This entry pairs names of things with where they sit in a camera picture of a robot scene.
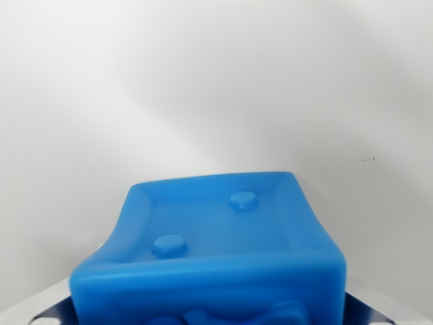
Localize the black silver gripper right finger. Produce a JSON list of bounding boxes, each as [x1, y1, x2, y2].
[[342, 286, 433, 325]]

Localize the blue cube with embossed face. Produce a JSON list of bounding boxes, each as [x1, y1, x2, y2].
[[69, 171, 348, 325]]

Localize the black silver gripper left finger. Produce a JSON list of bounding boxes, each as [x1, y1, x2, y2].
[[0, 277, 81, 325]]

